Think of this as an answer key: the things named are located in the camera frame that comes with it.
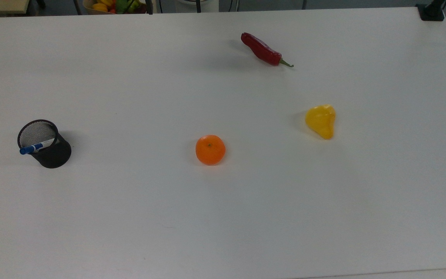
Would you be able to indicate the basket of toy fruit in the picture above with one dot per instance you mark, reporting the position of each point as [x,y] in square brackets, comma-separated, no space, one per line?
[114,6]

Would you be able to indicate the black mesh pen cup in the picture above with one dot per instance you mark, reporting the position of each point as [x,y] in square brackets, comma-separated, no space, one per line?
[54,157]

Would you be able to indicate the wooden table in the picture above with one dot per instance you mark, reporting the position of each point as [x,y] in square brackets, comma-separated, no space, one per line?
[0,6]

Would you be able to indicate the black clamp base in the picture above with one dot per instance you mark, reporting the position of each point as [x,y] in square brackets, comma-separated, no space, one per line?
[432,12]

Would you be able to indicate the red chili pepper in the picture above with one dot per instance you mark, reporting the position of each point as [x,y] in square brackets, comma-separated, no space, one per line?
[262,50]

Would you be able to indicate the blue and white marker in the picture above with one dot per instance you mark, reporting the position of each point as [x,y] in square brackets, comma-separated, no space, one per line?
[33,148]

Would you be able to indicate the orange mandarin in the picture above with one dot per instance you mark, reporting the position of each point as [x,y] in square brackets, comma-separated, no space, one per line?
[210,150]

